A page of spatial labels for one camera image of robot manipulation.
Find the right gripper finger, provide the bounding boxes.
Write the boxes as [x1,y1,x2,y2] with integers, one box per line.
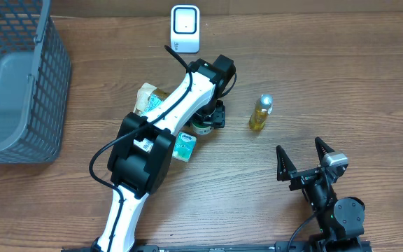
[315,136,334,165]
[276,145,297,181]

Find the green lid jar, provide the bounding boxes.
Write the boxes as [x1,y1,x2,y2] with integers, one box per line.
[191,122,213,135]

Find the teal white tissue pack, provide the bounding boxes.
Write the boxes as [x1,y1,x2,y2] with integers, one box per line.
[172,132,197,162]

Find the yellow dish soap bottle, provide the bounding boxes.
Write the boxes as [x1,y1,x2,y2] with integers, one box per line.
[248,94,273,132]

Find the teal snack packet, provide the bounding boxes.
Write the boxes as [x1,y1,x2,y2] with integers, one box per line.
[142,94,163,115]

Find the brown white snack wrapper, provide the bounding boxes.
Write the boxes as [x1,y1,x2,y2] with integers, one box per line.
[132,82,170,153]

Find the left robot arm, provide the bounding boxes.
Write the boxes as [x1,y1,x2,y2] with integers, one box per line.
[90,55,236,251]

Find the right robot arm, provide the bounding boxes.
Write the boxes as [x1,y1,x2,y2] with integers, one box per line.
[276,137,372,251]

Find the white barcode scanner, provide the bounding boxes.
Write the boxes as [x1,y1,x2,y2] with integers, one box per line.
[170,4,200,54]

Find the grey plastic mesh basket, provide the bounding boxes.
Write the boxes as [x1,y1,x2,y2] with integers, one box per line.
[0,0,72,164]

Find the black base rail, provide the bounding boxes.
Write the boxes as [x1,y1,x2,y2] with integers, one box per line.
[61,241,373,252]

